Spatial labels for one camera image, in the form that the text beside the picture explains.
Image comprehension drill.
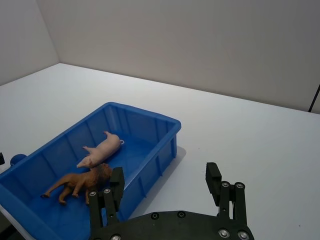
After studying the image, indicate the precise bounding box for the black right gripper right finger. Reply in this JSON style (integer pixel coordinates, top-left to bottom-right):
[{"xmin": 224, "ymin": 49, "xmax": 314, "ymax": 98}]
[{"xmin": 205, "ymin": 162, "xmax": 248, "ymax": 222}]

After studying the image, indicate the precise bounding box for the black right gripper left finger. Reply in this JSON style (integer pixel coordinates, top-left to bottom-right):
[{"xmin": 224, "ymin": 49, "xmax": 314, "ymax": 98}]
[{"xmin": 87, "ymin": 166, "xmax": 125, "ymax": 228}]

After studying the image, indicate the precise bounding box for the pink toy pig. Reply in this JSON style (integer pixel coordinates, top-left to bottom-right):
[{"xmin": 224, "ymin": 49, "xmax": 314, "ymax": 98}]
[{"xmin": 76, "ymin": 130, "xmax": 125, "ymax": 169}]

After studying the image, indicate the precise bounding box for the brown toy lion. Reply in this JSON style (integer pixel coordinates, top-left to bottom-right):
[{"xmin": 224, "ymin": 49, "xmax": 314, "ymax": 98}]
[{"xmin": 40, "ymin": 163, "xmax": 113, "ymax": 206}]

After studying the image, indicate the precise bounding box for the blue plastic bin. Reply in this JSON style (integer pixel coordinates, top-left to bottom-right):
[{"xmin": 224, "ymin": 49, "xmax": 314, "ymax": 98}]
[{"xmin": 0, "ymin": 101, "xmax": 182, "ymax": 240}]

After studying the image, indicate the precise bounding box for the small blue round object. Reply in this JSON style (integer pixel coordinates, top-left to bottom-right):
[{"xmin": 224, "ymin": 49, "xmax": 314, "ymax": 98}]
[{"xmin": 9, "ymin": 154, "xmax": 26, "ymax": 167}]

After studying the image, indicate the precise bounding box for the thin black cable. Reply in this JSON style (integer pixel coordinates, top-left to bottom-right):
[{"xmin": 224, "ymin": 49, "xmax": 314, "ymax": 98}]
[{"xmin": 308, "ymin": 85, "xmax": 320, "ymax": 114}]

